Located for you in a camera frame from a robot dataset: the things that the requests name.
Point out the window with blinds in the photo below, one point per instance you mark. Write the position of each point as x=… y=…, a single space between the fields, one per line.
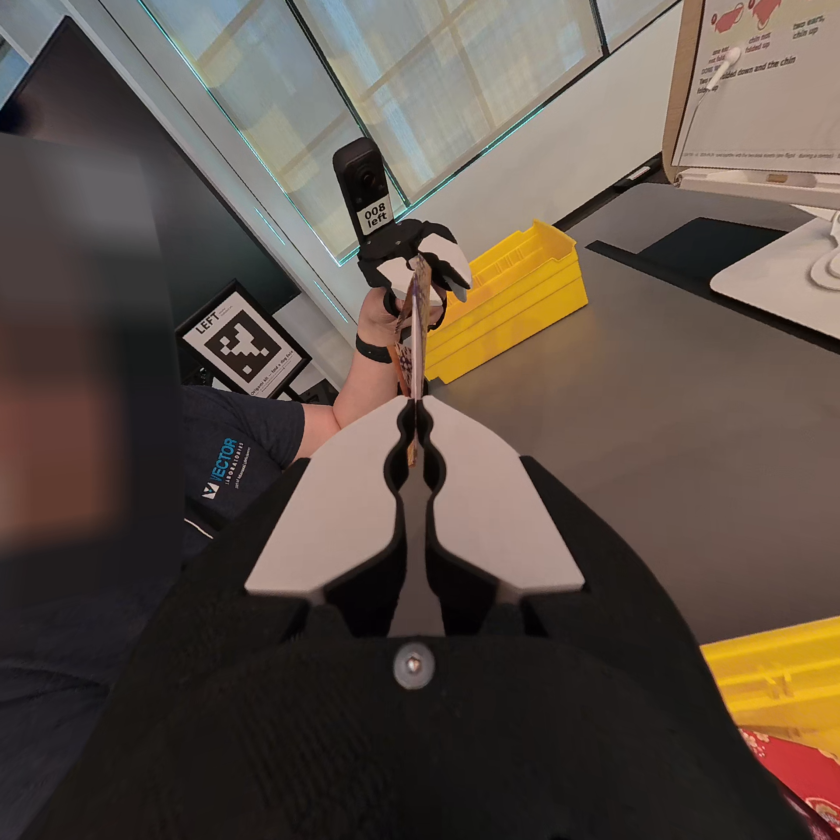
x=426 y=98

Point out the black desk mat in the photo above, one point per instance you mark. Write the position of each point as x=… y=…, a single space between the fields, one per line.
x=709 y=249

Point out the person's left hand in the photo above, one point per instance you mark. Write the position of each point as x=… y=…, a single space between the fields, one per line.
x=375 y=328

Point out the white board stand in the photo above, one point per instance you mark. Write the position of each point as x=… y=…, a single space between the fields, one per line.
x=768 y=275

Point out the black framed marker sign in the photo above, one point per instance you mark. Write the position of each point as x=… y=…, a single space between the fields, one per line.
x=243 y=341

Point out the yellow plastic bin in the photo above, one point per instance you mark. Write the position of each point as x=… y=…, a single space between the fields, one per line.
x=774 y=682
x=518 y=295

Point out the pile of folded origami papers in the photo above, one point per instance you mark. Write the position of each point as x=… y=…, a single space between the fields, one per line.
x=800 y=768

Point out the patterned purple orange origami paper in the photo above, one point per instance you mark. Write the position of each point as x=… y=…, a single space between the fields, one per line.
x=413 y=354

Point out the person's left forearm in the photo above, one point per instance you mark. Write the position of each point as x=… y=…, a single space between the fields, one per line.
x=354 y=400

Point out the black wristband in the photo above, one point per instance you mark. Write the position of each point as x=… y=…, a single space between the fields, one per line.
x=371 y=353

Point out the small black box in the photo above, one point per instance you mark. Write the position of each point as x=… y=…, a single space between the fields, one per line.
x=640 y=172

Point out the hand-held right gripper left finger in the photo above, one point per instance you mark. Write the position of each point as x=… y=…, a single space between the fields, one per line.
x=328 y=525

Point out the white tethered pin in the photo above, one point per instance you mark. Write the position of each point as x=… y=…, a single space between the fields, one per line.
x=725 y=62

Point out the wooden instruction board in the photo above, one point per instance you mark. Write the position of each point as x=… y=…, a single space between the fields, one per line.
x=774 y=118

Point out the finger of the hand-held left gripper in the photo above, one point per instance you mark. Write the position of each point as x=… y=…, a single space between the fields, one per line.
x=446 y=253
x=395 y=272

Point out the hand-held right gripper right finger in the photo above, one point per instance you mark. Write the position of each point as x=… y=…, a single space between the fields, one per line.
x=499 y=525

